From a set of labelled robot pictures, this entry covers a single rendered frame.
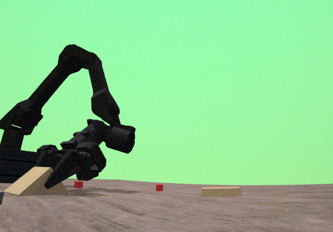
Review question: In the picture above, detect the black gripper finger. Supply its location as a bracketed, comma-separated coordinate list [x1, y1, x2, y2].
[44, 149, 90, 189]
[35, 150, 56, 170]

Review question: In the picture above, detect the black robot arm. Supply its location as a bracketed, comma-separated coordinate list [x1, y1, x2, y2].
[0, 44, 136, 153]

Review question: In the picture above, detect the small red block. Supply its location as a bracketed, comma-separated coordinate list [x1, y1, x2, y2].
[156, 185, 163, 191]
[74, 182, 83, 188]

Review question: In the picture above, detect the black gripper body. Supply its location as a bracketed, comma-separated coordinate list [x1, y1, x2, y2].
[37, 129, 107, 173]

